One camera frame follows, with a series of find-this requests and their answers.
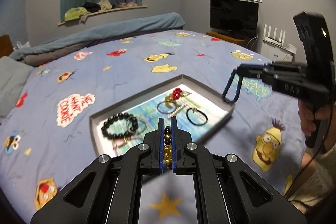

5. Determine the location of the teal folded blanket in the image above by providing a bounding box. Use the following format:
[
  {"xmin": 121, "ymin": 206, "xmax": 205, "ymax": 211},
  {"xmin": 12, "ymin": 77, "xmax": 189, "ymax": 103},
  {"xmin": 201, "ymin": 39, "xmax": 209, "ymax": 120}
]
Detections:
[{"xmin": 10, "ymin": 12, "xmax": 185, "ymax": 67}]

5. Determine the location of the wooden window sill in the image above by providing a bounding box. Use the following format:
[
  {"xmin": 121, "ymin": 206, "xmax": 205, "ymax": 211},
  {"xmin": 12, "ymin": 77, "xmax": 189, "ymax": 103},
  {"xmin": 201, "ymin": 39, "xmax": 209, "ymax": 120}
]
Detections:
[{"xmin": 58, "ymin": 5, "xmax": 148, "ymax": 27}]

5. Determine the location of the person's right hand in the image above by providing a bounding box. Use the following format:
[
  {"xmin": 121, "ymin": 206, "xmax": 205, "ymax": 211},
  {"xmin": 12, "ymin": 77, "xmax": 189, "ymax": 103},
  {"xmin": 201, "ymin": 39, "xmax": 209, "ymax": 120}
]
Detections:
[{"xmin": 298, "ymin": 100, "xmax": 335, "ymax": 136}]

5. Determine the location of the green cloth on sill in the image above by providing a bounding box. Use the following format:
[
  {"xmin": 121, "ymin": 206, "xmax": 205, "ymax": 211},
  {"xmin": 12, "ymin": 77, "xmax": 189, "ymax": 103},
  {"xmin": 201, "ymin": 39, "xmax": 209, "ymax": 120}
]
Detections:
[{"xmin": 64, "ymin": 7, "xmax": 88, "ymax": 22}]

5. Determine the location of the dark garnet bead bracelet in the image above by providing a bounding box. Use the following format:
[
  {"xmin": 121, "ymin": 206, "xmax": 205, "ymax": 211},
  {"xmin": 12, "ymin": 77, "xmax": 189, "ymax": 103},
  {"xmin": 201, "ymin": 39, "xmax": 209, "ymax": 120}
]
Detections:
[{"xmin": 163, "ymin": 127, "xmax": 174, "ymax": 171}]

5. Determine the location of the pink cloth on sill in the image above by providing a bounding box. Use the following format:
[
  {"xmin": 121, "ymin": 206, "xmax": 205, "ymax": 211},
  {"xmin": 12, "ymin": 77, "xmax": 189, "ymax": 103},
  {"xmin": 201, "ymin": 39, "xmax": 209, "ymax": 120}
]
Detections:
[{"xmin": 118, "ymin": 1, "xmax": 137, "ymax": 8}]

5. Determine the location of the pink string bracelet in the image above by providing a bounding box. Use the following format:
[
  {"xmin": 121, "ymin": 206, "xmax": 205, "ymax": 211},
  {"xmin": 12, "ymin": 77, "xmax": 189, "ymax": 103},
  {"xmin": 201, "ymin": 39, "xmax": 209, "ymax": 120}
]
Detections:
[{"xmin": 112, "ymin": 118, "xmax": 148, "ymax": 154}]

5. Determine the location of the blue Sesame Street bedsheet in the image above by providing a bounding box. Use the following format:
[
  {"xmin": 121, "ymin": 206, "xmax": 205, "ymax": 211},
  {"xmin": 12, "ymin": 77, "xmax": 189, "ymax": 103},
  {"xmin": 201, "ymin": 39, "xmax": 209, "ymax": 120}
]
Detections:
[{"xmin": 1, "ymin": 30, "xmax": 306, "ymax": 222}]

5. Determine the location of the printed paper tray liner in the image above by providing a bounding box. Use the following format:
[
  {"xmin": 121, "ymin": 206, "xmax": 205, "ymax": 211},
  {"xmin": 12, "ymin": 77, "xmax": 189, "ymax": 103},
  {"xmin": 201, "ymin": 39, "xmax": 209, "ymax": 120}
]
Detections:
[{"xmin": 96, "ymin": 83, "xmax": 229, "ymax": 155}]

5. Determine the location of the black bead bracelet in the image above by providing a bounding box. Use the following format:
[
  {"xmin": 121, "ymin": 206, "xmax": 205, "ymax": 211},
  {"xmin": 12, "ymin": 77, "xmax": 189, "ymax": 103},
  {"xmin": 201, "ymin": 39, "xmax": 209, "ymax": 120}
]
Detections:
[{"xmin": 101, "ymin": 113, "xmax": 139, "ymax": 140}]

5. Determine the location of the blue crystal bead necklace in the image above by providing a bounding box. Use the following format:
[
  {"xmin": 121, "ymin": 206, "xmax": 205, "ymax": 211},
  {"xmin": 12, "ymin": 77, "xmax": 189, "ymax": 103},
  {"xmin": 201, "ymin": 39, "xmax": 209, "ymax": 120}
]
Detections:
[{"xmin": 221, "ymin": 63, "xmax": 271, "ymax": 104}]

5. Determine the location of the grey pillow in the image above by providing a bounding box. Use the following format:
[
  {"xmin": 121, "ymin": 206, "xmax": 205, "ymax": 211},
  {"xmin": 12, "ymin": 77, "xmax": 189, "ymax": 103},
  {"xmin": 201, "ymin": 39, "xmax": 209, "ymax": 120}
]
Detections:
[{"xmin": 0, "ymin": 56, "xmax": 33, "ymax": 122}]

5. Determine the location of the large silver bangle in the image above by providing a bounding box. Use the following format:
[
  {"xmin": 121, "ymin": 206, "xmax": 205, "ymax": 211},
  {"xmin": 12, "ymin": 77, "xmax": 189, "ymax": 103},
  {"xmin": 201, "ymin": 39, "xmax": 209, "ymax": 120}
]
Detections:
[{"xmin": 157, "ymin": 100, "xmax": 177, "ymax": 114}]

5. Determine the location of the beige cloth on sill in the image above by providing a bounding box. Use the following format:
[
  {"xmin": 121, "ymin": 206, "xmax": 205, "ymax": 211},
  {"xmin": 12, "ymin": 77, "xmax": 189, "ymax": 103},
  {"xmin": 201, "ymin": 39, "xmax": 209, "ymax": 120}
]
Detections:
[{"xmin": 97, "ymin": 0, "xmax": 113, "ymax": 12}]

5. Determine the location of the red bead gold brooch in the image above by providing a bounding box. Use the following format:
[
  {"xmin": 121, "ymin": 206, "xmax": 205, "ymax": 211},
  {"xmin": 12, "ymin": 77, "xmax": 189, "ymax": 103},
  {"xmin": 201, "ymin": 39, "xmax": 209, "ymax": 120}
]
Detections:
[{"xmin": 165, "ymin": 88, "xmax": 191, "ymax": 109}]

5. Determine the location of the wooden TV stand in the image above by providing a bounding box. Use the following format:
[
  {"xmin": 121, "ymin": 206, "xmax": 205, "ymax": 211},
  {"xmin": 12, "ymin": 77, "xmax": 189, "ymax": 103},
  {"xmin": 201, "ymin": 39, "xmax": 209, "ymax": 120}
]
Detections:
[{"xmin": 206, "ymin": 31, "xmax": 248, "ymax": 48}]

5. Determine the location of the black cloth on sill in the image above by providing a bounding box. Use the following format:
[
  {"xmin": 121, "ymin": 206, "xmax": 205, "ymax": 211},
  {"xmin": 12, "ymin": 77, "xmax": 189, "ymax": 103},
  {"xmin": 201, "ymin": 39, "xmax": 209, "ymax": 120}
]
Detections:
[{"xmin": 82, "ymin": 2, "xmax": 101, "ymax": 13}]

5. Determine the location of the black hair tie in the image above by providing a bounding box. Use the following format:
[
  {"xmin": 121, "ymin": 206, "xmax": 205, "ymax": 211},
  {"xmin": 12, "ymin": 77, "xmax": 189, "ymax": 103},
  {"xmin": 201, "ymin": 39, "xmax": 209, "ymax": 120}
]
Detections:
[{"xmin": 186, "ymin": 107, "xmax": 209, "ymax": 126}]

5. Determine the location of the white wifi router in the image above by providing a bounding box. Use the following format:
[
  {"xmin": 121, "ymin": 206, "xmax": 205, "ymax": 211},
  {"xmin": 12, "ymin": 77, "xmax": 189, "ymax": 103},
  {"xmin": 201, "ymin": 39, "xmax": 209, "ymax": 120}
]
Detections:
[{"xmin": 263, "ymin": 24, "xmax": 286, "ymax": 47}]

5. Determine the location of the wooden headboard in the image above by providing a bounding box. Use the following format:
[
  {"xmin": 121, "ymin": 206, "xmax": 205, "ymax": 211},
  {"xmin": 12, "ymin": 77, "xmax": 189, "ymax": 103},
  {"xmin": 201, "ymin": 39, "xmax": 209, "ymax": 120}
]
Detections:
[{"xmin": 0, "ymin": 35, "xmax": 14, "ymax": 58}]

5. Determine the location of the grey shallow cardboard tray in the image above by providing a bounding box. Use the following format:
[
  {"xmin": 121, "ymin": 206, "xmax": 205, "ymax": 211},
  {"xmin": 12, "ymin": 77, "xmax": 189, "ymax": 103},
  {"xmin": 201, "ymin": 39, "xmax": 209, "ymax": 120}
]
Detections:
[{"xmin": 89, "ymin": 74, "xmax": 236, "ymax": 158}]

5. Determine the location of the white box under router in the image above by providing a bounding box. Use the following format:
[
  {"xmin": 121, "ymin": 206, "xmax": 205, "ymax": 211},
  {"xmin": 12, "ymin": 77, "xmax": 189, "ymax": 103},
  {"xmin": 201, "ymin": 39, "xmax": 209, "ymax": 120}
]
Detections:
[{"xmin": 260, "ymin": 40, "xmax": 297, "ymax": 62}]

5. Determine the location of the silver bangle with clasp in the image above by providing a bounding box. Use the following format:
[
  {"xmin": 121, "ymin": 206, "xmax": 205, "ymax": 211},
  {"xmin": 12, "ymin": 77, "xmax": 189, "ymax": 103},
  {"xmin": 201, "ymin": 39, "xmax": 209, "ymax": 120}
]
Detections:
[{"xmin": 126, "ymin": 116, "xmax": 147, "ymax": 135}]

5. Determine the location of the black flat television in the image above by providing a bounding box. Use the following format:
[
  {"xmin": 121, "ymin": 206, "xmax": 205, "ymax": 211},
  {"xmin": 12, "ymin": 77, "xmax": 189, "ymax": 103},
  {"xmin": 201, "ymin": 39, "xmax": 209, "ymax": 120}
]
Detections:
[{"xmin": 210, "ymin": 0, "xmax": 259, "ymax": 38}]

